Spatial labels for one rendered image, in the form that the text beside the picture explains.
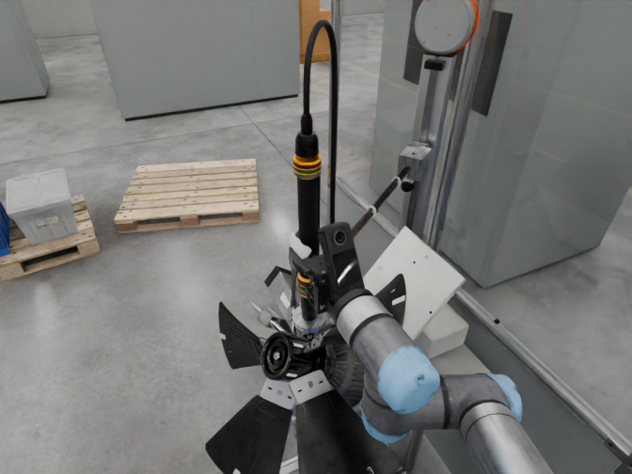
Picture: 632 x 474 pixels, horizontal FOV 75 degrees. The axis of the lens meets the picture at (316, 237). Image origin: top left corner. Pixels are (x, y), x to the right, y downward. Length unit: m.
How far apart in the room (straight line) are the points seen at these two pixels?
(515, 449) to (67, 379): 2.59
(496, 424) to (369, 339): 0.18
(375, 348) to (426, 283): 0.63
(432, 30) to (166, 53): 5.12
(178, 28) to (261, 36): 1.11
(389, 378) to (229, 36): 5.90
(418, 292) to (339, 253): 0.58
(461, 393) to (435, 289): 0.53
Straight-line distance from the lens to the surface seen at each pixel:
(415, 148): 1.29
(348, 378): 1.13
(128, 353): 2.85
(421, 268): 1.18
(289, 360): 1.02
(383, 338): 0.55
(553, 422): 1.56
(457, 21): 1.22
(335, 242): 0.60
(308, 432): 1.01
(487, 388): 0.66
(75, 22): 12.77
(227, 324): 1.31
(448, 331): 1.51
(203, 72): 6.25
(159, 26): 6.07
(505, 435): 0.59
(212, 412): 2.46
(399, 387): 0.53
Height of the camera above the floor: 2.07
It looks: 37 degrees down
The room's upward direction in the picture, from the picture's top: straight up
